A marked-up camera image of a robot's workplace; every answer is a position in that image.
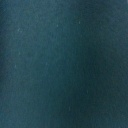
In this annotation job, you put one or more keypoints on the black table cloth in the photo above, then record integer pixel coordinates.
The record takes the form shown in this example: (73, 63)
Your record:
(63, 63)

